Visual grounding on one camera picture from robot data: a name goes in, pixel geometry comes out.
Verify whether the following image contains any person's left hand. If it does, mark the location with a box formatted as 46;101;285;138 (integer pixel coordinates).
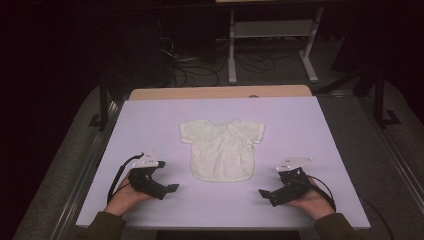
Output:
104;171;154;218

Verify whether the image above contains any thin black floor cable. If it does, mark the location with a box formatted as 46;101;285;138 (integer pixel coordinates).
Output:
363;198;396;240

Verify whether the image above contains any aluminium floor rail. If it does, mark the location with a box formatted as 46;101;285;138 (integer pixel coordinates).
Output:
49;99;123;240
361;96;424;208

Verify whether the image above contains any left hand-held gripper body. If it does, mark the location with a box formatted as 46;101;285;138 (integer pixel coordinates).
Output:
128;151;168;201

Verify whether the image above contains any black floor cable tangle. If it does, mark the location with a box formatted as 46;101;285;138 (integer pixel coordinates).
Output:
168;49;231;88
234;49;278;74

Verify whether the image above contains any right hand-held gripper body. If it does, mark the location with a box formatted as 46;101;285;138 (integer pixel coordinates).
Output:
269;156;313;208

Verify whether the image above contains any light wooden table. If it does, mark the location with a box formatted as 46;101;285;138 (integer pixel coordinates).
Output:
128;84;313;101

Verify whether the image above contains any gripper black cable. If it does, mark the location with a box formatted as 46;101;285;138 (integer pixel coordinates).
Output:
106;152;145;205
306;174;337;213

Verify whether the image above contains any grey metal shelf stand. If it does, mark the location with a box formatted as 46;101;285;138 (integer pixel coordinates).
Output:
227;6;325;85

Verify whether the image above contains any pale green baby shirt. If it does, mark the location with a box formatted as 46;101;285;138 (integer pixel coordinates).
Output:
179;118;267;184

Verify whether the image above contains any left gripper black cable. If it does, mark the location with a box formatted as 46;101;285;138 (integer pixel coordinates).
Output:
106;152;145;205

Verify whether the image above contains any black metal stand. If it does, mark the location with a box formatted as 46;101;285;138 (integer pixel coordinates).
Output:
373;64;402;129
88;74;113;132

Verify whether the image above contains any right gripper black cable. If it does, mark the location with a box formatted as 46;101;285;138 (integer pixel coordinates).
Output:
306;174;337;213

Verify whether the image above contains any person's right hand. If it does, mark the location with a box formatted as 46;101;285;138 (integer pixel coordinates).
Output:
286;178;336;221

